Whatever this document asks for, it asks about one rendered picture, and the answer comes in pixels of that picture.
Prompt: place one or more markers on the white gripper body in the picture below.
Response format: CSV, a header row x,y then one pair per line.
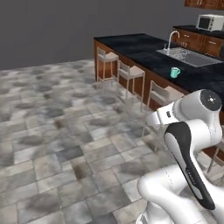
x,y
153,119

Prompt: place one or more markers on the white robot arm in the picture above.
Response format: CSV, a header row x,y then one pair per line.
x,y
186,116

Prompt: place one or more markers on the brown wooden dining counter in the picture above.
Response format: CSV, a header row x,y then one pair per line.
x,y
145,80

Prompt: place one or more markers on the teal cup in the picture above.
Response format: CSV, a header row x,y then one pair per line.
x,y
174,72

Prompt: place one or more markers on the beige seat bar stool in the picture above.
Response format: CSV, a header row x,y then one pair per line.
x,y
163,94
131,73
106,57

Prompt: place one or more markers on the steel sink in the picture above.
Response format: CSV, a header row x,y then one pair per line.
x,y
192,57

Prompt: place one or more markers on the white curved tap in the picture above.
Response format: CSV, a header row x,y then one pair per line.
x,y
170,39

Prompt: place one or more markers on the brown wooden base cupboards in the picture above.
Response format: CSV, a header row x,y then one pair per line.
x,y
201,40

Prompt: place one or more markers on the white microwave oven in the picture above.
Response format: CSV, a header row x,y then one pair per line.
x,y
209,22

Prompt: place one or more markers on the brown wooden wall cupboards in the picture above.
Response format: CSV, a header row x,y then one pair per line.
x,y
205,3

